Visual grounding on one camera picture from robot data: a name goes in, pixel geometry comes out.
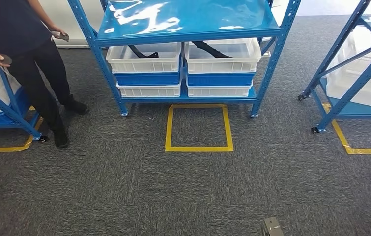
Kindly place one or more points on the dark round disc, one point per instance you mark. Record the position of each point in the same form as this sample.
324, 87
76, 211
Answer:
7, 59
63, 36

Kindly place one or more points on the person's forearm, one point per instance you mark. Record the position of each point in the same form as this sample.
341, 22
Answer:
42, 14

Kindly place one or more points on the black curved trim part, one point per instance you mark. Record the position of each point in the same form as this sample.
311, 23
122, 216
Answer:
139, 53
211, 50

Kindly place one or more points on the blue metal shelf rack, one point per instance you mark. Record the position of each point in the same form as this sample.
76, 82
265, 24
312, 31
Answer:
341, 101
6, 110
188, 16

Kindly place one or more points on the yellow floor tape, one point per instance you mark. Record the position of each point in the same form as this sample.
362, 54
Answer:
198, 149
361, 151
3, 150

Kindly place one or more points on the blue plastic crate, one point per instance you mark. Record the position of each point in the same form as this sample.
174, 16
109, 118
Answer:
146, 79
21, 102

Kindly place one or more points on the person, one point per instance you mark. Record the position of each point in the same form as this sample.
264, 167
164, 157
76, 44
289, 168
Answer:
9, 26

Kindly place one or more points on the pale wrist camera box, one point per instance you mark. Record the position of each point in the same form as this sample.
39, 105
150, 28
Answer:
272, 227

